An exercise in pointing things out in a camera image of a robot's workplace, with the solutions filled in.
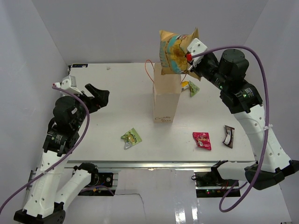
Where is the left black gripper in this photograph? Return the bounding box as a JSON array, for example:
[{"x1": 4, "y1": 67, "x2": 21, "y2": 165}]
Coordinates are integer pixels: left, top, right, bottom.
[{"x1": 71, "y1": 83, "x2": 109, "y2": 129}]

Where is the light green snack packet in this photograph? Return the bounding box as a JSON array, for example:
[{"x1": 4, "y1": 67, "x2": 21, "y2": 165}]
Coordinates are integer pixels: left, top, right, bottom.
[{"x1": 189, "y1": 81, "x2": 200, "y2": 97}]

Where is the yellow chips bag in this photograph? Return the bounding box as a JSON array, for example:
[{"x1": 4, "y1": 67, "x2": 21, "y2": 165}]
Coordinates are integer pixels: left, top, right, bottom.
[{"x1": 159, "y1": 28, "x2": 201, "y2": 80}]

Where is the green candy packet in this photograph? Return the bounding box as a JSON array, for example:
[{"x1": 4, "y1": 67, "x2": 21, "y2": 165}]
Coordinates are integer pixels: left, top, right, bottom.
[{"x1": 121, "y1": 128, "x2": 142, "y2": 150}]

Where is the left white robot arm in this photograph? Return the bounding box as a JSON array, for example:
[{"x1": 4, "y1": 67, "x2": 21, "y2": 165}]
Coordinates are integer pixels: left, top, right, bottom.
[{"x1": 14, "y1": 83, "x2": 110, "y2": 224}]

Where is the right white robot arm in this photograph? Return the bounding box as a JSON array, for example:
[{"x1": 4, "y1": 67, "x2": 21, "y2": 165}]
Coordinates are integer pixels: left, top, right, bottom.
[{"x1": 186, "y1": 49, "x2": 299, "y2": 190}]

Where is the cream paper bag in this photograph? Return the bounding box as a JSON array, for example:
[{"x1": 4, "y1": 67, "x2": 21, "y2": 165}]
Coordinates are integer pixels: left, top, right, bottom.
[{"x1": 144, "y1": 59, "x2": 182, "y2": 123}]

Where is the yellow snack bar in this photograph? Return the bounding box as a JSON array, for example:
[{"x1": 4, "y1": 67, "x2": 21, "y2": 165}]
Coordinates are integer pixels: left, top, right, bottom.
[{"x1": 181, "y1": 81, "x2": 190, "y2": 92}]

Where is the red candy packet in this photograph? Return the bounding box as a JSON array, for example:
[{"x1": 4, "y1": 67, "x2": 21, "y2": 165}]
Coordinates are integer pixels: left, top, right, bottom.
[{"x1": 192, "y1": 132, "x2": 212, "y2": 151}]

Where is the brown chocolate wrapper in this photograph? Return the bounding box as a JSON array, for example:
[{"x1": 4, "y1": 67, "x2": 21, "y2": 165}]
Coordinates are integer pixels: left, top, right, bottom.
[{"x1": 222, "y1": 125, "x2": 235, "y2": 148}]

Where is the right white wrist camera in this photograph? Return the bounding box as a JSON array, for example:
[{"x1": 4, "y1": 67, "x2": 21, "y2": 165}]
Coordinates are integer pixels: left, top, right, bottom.
[{"x1": 186, "y1": 38, "x2": 208, "y2": 67}]

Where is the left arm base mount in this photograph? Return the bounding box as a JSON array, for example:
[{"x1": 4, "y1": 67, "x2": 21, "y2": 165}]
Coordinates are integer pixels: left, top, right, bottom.
[{"x1": 78, "y1": 173, "x2": 115, "y2": 196}]

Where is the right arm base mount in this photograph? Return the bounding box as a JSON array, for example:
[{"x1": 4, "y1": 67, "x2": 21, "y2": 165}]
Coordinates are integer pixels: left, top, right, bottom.
[{"x1": 191, "y1": 172, "x2": 235, "y2": 198}]

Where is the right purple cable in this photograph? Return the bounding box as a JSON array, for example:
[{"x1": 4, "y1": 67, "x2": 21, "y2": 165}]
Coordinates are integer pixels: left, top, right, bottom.
[{"x1": 190, "y1": 45, "x2": 269, "y2": 213}]

